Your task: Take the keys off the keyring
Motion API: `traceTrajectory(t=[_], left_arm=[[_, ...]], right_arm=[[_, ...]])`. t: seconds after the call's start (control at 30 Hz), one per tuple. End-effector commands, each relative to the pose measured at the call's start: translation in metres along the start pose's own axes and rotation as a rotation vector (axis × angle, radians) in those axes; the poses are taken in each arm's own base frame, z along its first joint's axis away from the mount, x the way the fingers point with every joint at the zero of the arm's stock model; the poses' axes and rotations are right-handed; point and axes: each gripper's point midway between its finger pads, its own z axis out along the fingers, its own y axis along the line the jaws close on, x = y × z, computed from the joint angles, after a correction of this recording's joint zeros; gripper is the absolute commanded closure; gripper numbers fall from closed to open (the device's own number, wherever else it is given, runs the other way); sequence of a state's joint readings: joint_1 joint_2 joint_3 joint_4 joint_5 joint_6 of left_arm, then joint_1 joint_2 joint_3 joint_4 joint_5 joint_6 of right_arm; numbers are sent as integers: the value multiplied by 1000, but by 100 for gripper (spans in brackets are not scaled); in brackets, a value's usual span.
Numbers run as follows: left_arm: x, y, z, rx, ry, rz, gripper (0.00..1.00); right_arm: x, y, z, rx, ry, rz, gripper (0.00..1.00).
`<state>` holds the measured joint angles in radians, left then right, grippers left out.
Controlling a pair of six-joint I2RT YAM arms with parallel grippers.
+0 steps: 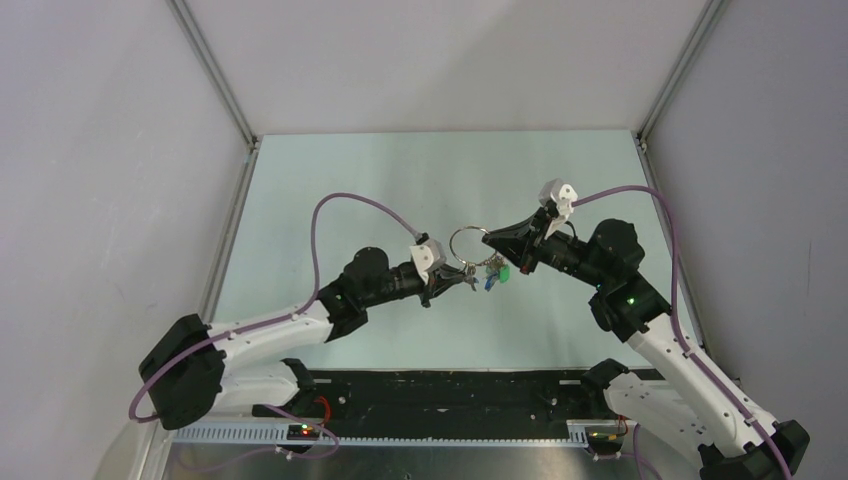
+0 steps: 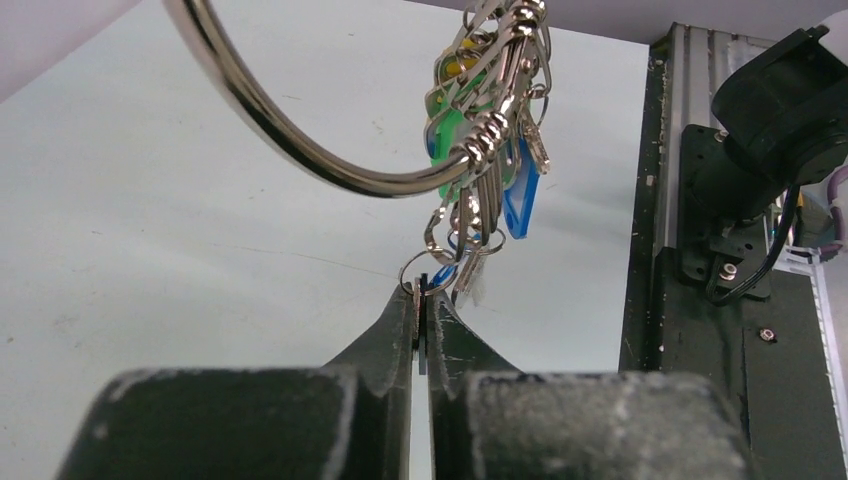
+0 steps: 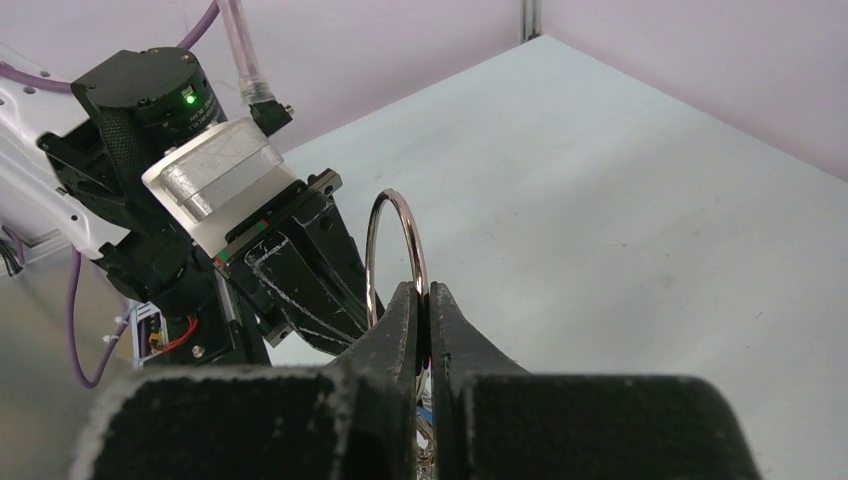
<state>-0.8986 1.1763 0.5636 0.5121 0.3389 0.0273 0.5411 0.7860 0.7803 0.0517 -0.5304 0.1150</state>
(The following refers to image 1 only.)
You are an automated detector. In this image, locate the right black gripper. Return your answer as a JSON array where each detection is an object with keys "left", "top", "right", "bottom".
[{"left": 483, "top": 207, "right": 609, "bottom": 290}]

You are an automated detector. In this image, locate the keyring with coloured keys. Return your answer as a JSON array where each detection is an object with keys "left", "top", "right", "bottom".
[{"left": 448, "top": 225, "right": 512, "bottom": 292}]

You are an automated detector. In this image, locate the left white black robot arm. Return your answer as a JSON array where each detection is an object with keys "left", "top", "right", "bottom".
[{"left": 138, "top": 244, "right": 475, "bottom": 431}]

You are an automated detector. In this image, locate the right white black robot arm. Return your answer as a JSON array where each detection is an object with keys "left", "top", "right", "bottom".
[{"left": 482, "top": 208, "right": 810, "bottom": 479}]

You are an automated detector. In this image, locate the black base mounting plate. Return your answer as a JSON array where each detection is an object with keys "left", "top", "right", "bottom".
[{"left": 281, "top": 369, "right": 618, "bottom": 441}]

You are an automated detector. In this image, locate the right controller board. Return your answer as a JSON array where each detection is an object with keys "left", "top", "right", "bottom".
[{"left": 587, "top": 432, "right": 626, "bottom": 445}]

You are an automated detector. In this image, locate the controller board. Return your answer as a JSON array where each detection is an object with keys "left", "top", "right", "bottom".
[
  {"left": 285, "top": 423, "right": 322, "bottom": 442},
  {"left": 587, "top": 432, "right": 626, "bottom": 445}
]

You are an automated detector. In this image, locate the left controller board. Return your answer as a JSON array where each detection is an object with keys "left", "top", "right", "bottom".
[{"left": 285, "top": 423, "right": 322, "bottom": 442}]

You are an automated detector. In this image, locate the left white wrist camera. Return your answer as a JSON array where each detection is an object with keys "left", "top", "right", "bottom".
[{"left": 409, "top": 238, "right": 446, "bottom": 284}]

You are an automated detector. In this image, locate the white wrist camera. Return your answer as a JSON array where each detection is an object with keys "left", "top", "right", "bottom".
[
  {"left": 538, "top": 178, "right": 578, "bottom": 240},
  {"left": 409, "top": 238, "right": 446, "bottom": 284}
]

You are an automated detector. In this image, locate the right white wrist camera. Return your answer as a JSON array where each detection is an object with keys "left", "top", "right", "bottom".
[{"left": 538, "top": 178, "right": 578, "bottom": 240}]

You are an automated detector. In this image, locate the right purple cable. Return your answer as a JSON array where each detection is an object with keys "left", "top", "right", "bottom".
[{"left": 572, "top": 185, "right": 790, "bottom": 480}]

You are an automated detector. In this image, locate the aluminium frame rail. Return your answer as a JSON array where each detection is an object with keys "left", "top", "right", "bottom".
[{"left": 150, "top": 377, "right": 753, "bottom": 446}]

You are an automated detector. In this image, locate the right aluminium corner post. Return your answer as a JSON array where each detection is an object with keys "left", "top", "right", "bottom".
[{"left": 636, "top": 0, "right": 730, "bottom": 144}]

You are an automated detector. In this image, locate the aluminium corner post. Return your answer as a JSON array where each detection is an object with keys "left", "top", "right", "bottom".
[
  {"left": 166, "top": 0, "right": 258, "bottom": 151},
  {"left": 636, "top": 0, "right": 730, "bottom": 144}
]

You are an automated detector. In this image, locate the left aluminium corner post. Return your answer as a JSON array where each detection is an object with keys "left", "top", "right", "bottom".
[{"left": 166, "top": 0, "right": 258, "bottom": 151}]

